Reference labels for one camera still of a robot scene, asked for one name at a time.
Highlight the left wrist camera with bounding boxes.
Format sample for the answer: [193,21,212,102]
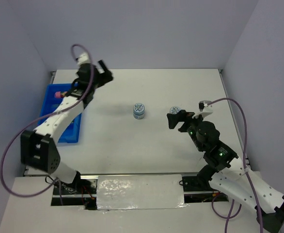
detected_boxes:
[77,52,91,66]

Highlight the silver foil plate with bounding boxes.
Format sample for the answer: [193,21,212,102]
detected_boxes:
[96,174,186,210]

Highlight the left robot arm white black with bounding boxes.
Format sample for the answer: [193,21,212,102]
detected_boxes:
[20,60,113,194]

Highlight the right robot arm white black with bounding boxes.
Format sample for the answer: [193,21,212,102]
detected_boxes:
[167,110,284,233]

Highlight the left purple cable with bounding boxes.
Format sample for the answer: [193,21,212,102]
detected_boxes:
[0,44,95,206]

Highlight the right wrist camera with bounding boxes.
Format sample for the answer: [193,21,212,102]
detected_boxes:
[192,100,213,119]

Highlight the blue compartment bin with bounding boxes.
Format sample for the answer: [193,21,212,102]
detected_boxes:
[36,83,83,143]

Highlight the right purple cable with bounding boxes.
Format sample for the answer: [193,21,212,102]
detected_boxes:
[206,98,265,233]

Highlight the blue paint jar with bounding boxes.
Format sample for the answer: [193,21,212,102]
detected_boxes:
[133,103,145,119]
[170,106,181,115]

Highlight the purple cable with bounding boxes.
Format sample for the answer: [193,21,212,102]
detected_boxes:
[0,44,95,206]
[206,98,265,233]

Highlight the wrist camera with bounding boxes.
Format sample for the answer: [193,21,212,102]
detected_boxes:
[192,100,213,119]
[77,52,91,66]

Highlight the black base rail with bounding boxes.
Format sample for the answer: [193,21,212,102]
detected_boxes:
[50,173,219,210]

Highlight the pink cap pencil tube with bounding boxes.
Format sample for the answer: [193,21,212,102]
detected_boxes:
[54,91,66,99]

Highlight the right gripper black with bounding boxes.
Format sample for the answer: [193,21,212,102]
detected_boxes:
[167,109,207,151]

